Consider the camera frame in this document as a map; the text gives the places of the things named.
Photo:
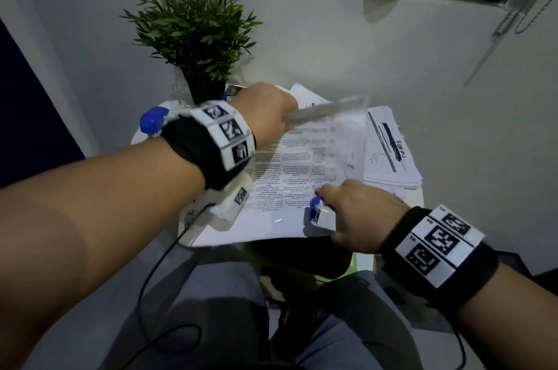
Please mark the person's left forearm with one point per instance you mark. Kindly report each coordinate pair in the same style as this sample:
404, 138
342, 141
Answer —
78, 230

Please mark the blue staples box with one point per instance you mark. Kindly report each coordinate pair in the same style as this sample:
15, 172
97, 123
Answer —
233, 92

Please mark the green potted plant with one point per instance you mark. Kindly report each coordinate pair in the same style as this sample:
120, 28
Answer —
192, 25

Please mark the green flat board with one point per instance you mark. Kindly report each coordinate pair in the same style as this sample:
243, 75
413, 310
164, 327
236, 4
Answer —
354, 264

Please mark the person's grey trousers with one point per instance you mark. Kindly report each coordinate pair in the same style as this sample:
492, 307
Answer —
218, 295

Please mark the blue white stapler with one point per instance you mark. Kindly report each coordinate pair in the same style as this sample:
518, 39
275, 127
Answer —
324, 219
152, 119

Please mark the person's right hand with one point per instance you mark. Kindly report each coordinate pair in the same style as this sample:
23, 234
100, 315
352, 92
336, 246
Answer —
366, 217

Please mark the person's left hand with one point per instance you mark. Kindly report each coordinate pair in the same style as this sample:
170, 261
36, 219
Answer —
268, 112

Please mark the printed paper bundle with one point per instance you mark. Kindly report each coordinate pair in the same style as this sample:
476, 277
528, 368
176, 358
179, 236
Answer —
279, 182

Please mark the stack of printed papers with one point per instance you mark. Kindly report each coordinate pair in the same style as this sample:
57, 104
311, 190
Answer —
388, 156

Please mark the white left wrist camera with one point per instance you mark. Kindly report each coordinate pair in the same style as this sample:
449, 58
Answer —
226, 208

